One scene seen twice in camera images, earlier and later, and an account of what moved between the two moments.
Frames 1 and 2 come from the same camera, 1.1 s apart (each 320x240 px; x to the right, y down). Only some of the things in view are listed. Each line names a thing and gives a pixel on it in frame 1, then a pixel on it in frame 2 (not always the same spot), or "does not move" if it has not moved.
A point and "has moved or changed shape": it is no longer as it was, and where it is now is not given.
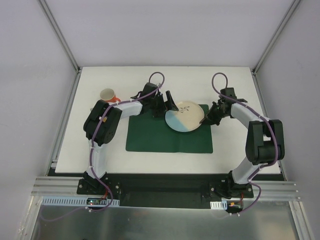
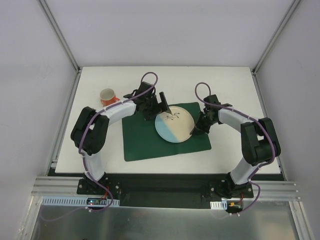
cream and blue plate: (187, 118) has moved or changed shape
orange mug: (108, 95) does not move
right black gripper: (215, 114) -> (202, 122)
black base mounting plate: (190, 190) does not move
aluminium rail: (55, 185) does not move
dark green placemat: (154, 134) has moved or changed shape
